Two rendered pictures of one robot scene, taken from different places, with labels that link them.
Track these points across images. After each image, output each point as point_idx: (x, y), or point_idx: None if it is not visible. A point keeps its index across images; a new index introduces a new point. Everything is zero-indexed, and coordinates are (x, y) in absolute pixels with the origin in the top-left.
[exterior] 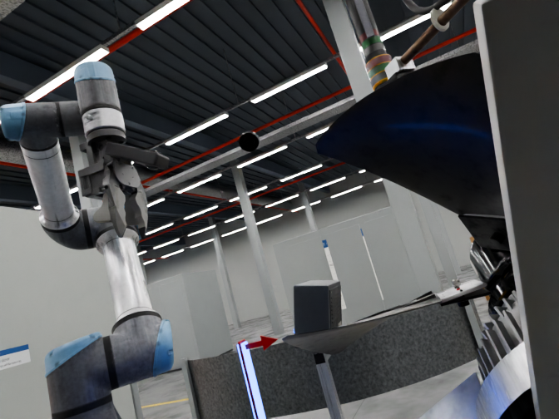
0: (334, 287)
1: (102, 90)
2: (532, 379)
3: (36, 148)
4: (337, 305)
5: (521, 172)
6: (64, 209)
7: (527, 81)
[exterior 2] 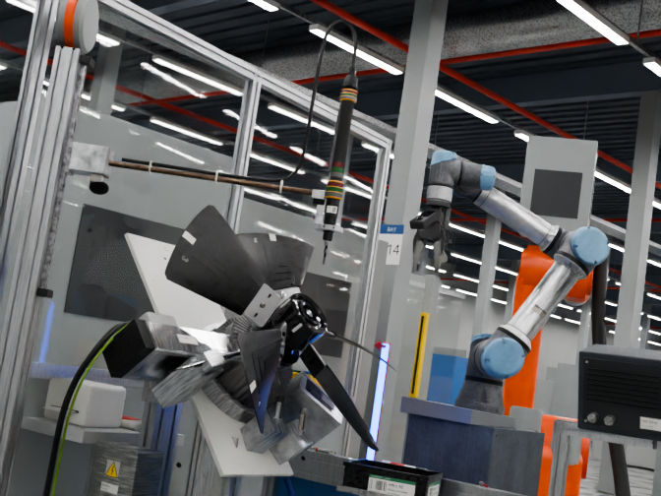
0: (630, 362)
1: (430, 173)
2: None
3: (470, 201)
4: (630, 389)
5: None
6: (529, 235)
7: None
